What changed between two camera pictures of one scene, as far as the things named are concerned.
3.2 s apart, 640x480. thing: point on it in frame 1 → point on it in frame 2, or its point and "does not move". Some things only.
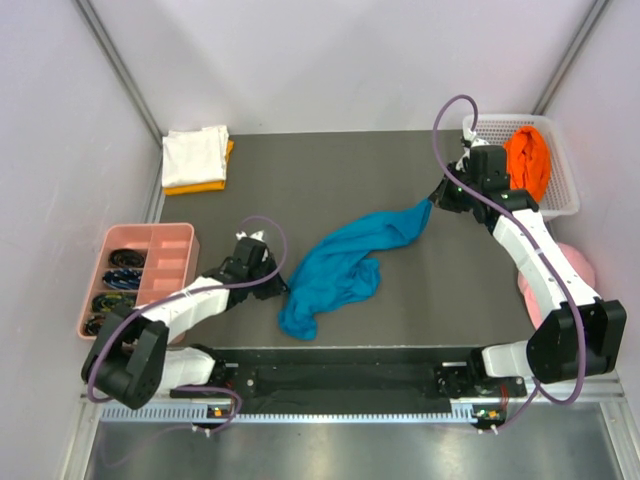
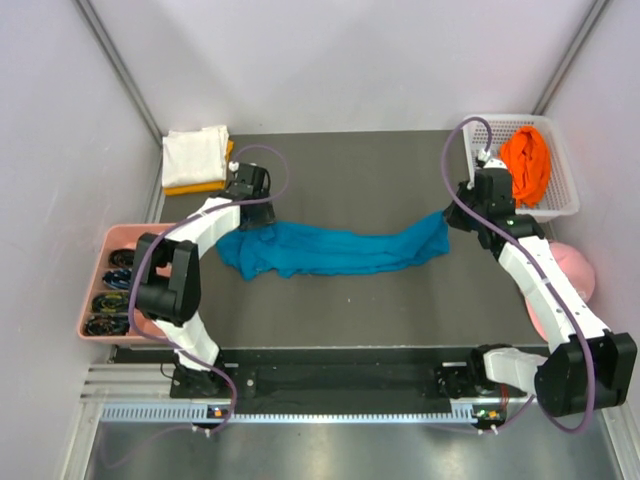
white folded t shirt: [193, 156] does not move
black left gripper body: [267, 265] → [263, 216]
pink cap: [581, 263] does not move
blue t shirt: [333, 278] → [261, 249]
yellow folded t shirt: [190, 189] does not move
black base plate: [351, 380] does not move
